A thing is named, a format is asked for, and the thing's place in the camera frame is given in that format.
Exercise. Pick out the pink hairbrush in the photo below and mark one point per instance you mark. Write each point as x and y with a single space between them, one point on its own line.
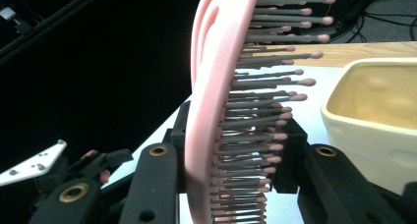
213 70

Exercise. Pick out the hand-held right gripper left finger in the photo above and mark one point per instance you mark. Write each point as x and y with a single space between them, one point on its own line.
154 184

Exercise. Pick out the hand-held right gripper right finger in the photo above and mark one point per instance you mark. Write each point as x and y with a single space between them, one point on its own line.
327 184

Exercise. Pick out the cream square cup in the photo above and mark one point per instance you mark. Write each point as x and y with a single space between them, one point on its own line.
360 145

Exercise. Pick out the black tripod stand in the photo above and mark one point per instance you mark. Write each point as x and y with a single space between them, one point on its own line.
49 24

